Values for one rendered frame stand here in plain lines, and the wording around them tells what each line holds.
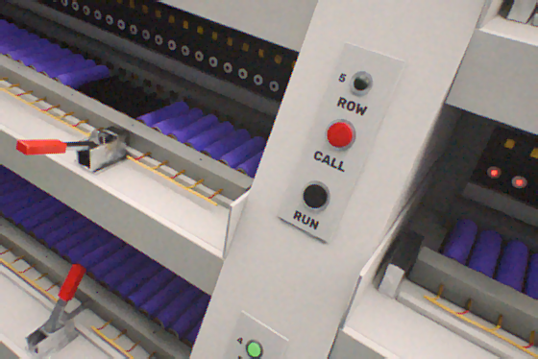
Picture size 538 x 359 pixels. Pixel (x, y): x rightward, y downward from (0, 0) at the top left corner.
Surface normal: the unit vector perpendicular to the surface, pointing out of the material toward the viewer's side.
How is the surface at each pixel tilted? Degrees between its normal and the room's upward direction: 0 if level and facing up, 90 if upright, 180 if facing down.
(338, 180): 90
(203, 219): 20
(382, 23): 90
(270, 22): 110
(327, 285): 90
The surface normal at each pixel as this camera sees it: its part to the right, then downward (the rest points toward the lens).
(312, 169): -0.43, 0.08
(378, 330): 0.16, -0.82
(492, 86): -0.53, 0.39
